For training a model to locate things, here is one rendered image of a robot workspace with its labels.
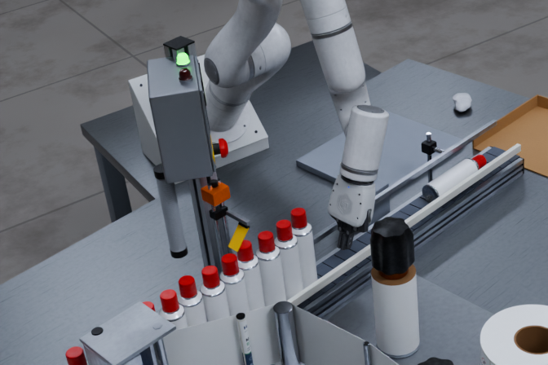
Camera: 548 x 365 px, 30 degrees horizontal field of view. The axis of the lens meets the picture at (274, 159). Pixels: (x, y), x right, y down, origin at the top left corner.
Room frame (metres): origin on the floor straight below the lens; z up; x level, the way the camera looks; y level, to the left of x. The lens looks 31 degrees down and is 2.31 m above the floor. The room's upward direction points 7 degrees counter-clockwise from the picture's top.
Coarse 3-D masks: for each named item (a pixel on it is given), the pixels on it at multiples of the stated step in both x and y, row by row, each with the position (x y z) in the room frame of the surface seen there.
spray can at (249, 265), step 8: (248, 240) 1.74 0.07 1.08; (240, 248) 1.72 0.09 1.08; (248, 248) 1.72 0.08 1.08; (240, 256) 1.72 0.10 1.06; (248, 256) 1.72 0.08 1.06; (240, 264) 1.72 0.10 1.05; (248, 264) 1.71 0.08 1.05; (256, 264) 1.72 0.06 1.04; (248, 272) 1.71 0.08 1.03; (256, 272) 1.72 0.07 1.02; (248, 280) 1.71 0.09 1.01; (256, 280) 1.71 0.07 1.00; (248, 288) 1.71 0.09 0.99; (256, 288) 1.71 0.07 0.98; (248, 296) 1.71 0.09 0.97; (256, 296) 1.71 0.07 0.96; (256, 304) 1.71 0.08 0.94; (264, 304) 1.73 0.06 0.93
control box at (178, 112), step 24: (168, 72) 1.78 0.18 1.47; (192, 72) 1.76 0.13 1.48; (168, 96) 1.68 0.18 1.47; (192, 96) 1.69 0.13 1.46; (168, 120) 1.68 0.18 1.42; (192, 120) 1.68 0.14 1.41; (168, 144) 1.68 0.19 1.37; (192, 144) 1.68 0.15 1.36; (168, 168) 1.68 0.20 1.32; (192, 168) 1.68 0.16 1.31
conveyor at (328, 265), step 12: (492, 156) 2.27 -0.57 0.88; (516, 156) 2.25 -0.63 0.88; (480, 180) 2.16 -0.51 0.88; (468, 192) 2.12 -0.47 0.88; (408, 204) 2.10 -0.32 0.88; (420, 204) 2.09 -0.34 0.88; (444, 204) 2.08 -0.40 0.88; (396, 216) 2.06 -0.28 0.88; (408, 216) 2.05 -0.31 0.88; (432, 216) 2.04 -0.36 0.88; (360, 240) 1.97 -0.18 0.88; (348, 252) 1.94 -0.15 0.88; (324, 264) 1.90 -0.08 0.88; (336, 264) 1.89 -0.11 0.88; (360, 264) 1.88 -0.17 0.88; (324, 288) 1.81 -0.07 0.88; (312, 300) 1.78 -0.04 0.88
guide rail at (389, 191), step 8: (480, 128) 2.28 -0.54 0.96; (488, 128) 2.29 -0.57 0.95; (472, 136) 2.25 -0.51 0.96; (456, 144) 2.22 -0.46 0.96; (464, 144) 2.23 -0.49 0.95; (448, 152) 2.19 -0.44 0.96; (432, 160) 2.16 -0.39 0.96; (440, 160) 2.17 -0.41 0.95; (424, 168) 2.13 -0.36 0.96; (408, 176) 2.10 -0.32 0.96; (416, 176) 2.11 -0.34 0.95; (400, 184) 2.07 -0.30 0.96; (384, 192) 2.04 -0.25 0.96; (392, 192) 2.06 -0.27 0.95; (376, 200) 2.02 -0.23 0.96; (336, 224) 1.94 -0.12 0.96; (320, 232) 1.91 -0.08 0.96; (328, 232) 1.92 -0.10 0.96
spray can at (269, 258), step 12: (264, 240) 1.74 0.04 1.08; (264, 252) 1.74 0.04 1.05; (276, 252) 1.75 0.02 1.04; (264, 264) 1.73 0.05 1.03; (276, 264) 1.74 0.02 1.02; (264, 276) 1.73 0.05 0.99; (276, 276) 1.73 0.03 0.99; (264, 288) 1.74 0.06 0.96; (276, 288) 1.73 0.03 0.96; (264, 300) 1.74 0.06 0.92; (276, 300) 1.73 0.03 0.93
